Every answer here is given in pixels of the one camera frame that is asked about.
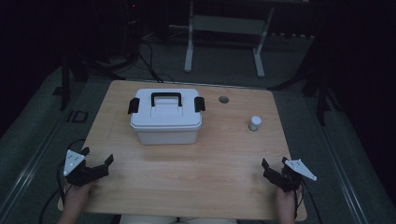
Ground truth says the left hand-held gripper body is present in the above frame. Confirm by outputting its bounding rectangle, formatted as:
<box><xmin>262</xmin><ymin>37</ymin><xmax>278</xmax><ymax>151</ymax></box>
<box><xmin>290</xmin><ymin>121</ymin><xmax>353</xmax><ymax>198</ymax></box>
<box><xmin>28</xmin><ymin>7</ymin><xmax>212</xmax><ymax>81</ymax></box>
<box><xmin>63</xmin><ymin>148</ymin><xmax>110</xmax><ymax>188</ymax></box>

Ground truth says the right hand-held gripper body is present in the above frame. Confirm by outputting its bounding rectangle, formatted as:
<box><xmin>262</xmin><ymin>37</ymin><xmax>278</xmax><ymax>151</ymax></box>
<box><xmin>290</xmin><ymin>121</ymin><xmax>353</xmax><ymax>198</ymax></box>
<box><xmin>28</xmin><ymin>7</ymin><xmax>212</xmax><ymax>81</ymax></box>
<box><xmin>263</xmin><ymin>159</ymin><xmax>318</xmax><ymax>193</ymax></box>

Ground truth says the small white bottle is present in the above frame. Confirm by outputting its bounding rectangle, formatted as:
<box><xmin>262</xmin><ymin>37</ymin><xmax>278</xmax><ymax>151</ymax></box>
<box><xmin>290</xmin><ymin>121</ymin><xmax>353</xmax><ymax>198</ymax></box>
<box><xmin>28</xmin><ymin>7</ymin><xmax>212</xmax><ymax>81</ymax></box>
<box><xmin>247</xmin><ymin>115</ymin><xmax>262</xmax><ymax>132</ymax></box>

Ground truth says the white storage box black handle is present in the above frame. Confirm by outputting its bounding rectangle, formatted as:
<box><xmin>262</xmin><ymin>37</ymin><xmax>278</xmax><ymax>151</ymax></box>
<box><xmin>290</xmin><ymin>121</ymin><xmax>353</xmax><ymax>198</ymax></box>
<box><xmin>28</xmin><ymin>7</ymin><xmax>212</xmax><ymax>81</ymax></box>
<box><xmin>127</xmin><ymin>88</ymin><xmax>206</xmax><ymax>146</ymax></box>

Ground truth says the person's right hand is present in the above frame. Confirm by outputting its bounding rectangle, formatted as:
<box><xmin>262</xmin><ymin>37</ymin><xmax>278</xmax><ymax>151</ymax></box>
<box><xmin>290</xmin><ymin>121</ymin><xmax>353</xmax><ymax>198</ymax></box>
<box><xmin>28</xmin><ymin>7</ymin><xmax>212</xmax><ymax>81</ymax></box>
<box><xmin>275</xmin><ymin>186</ymin><xmax>304</xmax><ymax>218</ymax></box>

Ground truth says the person's left hand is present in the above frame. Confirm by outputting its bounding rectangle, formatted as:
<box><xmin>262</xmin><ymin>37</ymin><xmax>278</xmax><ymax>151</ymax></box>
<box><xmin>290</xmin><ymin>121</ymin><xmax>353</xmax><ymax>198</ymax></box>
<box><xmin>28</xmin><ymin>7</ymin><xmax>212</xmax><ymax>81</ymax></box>
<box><xmin>64</xmin><ymin>182</ymin><xmax>92</xmax><ymax>213</ymax></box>

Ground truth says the black metal stand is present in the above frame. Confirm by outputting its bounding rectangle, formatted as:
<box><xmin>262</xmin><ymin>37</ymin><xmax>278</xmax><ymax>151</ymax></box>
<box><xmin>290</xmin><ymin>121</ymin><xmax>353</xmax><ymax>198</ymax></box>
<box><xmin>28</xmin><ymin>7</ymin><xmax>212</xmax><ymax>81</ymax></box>
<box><xmin>51</xmin><ymin>54</ymin><xmax>126</xmax><ymax>112</ymax></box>
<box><xmin>266</xmin><ymin>59</ymin><xmax>344</xmax><ymax>127</ymax></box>

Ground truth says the dark computer tower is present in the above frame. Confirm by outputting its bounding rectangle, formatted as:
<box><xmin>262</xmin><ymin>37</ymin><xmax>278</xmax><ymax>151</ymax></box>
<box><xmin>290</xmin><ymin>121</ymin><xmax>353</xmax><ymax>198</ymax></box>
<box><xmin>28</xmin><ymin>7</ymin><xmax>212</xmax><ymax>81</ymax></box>
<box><xmin>123</xmin><ymin>0</ymin><xmax>145</xmax><ymax>62</ymax></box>

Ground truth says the white metal stand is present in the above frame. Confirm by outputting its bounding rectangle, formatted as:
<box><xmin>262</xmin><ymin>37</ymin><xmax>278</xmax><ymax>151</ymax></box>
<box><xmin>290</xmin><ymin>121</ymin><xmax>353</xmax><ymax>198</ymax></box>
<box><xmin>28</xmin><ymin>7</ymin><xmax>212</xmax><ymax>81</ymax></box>
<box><xmin>169</xmin><ymin>0</ymin><xmax>312</xmax><ymax>79</ymax></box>

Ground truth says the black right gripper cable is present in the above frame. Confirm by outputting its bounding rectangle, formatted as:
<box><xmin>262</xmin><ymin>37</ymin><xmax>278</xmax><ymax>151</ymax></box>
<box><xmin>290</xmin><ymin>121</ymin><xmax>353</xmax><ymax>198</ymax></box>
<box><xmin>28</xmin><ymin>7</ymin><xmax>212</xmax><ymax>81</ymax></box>
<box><xmin>292</xmin><ymin>179</ymin><xmax>323</xmax><ymax>224</ymax></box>

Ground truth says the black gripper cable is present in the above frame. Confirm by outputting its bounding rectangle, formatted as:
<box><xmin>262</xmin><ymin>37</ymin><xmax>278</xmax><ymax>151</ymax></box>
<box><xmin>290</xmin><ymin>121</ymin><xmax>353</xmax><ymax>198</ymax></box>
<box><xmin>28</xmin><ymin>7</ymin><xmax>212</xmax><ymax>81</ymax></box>
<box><xmin>37</xmin><ymin>138</ymin><xmax>88</xmax><ymax>224</ymax></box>
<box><xmin>292</xmin><ymin>179</ymin><xmax>323</xmax><ymax>224</ymax></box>

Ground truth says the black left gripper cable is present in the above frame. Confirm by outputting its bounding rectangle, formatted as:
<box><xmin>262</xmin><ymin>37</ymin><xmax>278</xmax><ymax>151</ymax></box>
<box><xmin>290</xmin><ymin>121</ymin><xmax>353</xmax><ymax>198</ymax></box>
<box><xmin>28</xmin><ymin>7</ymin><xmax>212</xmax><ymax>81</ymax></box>
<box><xmin>37</xmin><ymin>138</ymin><xmax>88</xmax><ymax>224</ymax></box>

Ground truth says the black rectangular floor frame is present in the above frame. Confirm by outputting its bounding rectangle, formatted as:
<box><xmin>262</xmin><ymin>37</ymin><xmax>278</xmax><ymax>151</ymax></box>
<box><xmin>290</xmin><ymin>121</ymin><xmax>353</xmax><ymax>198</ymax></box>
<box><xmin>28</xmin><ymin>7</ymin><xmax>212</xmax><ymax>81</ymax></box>
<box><xmin>66</xmin><ymin>109</ymin><xmax>90</xmax><ymax>124</ymax></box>

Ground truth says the black floor cable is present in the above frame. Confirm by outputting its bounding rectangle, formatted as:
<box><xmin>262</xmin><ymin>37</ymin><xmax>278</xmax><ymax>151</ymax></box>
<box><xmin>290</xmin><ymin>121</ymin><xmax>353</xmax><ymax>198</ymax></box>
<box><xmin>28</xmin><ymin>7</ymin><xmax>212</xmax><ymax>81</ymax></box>
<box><xmin>136</xmin><ymin>39</ymin><xmax>176</xmax><ymax>84</ymax></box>

